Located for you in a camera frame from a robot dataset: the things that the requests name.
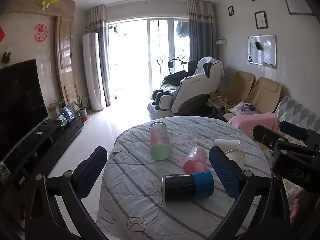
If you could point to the glass ornament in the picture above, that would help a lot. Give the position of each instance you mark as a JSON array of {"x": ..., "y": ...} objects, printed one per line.
[{"x": 62, "y": 119}]

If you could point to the purple patterned pillow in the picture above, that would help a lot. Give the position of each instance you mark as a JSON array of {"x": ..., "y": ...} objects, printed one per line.
[{"x": 243, "y": 108}]

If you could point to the patterned grey sofa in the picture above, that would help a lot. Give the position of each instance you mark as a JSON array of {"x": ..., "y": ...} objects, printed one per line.
[{"x": 297, "y": 112}]

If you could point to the black and blue cup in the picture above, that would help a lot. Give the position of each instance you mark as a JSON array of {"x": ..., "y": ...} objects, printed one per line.
[{"x": 187, "y": 186}]

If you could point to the wall whiteboard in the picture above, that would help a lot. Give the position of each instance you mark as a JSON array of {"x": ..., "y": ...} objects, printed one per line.
[{"x": 262, "y": 52}]

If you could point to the grey blue curtain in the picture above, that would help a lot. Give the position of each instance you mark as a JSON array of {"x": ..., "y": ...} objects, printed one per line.
[
  {"x": 102, "y": 55},
  {"x": 202, "y": 30}
]

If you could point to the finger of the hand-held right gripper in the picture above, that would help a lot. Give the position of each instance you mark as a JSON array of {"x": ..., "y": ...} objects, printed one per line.
[
  {"x": 293, "y": 130},
  {"x": 266, "y": 136}
]

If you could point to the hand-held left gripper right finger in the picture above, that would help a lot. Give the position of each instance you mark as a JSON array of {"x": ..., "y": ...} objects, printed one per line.
[{"x": 225, "y": 173}]

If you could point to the pink blanket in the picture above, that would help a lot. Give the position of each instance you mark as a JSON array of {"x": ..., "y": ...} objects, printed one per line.
[{"x": 252, "y": 122}]

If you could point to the black television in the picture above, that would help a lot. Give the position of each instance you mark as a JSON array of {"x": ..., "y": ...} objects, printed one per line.
[{"x": 20, "y": 102}]

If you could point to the black television cabinet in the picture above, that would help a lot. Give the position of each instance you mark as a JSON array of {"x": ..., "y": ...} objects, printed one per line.
[{"x": 58, "y": 137}]

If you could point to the person's right hand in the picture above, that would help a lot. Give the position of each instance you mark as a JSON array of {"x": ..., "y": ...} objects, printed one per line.
[{"x": 298, "y": 203}]

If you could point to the tabletop photo frame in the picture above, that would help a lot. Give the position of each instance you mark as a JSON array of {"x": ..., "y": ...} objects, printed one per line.
[{"x": 69, "y": 113}]

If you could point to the white cloth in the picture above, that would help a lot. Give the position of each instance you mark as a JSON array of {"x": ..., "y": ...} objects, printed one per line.
[{"x": 203, "y": 66}]

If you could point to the red round wall decoration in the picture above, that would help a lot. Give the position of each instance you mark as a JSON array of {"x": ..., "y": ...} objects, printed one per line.
[{"x": 40, "y": 32}]

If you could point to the small black picture frame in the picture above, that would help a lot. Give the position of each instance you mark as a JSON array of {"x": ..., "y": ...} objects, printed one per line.
[{"x": 230, "y": 11}]

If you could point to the potted green plant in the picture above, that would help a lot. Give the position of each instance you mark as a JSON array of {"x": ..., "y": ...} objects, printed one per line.
[
  {"x": 57, "y": 105},
  {"x": 81, "y": 102}
]

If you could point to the white standing air conditioner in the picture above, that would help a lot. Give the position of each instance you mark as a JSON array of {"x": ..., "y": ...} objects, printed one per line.
[{"x": 92, "y": 72}]

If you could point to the green and pink cup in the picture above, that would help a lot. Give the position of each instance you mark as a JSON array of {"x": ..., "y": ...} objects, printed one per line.
[{"x": 161, "y": 142}]

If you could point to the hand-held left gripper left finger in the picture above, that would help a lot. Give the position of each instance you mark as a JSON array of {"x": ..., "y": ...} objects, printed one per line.
[{"x": 90, "y": 173}]

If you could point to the white massage chair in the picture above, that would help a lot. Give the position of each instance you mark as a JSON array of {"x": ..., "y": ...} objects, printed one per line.
[{"x": 190, "y": 92}]

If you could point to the white paper cup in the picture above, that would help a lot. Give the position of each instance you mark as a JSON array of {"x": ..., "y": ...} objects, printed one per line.
[
  {"x": 236, "y": 158},
  {"x": 226, "y": 145}
]

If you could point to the beige lounge chair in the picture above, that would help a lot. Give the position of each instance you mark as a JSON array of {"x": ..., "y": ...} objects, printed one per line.
[
  {"x": 266, "y": 92},
  {"x": 237, "y": 87}
]

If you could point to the red plant pot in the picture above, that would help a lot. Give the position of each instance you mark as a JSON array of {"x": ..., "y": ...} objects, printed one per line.
[{"x": 86, "y": 118}]

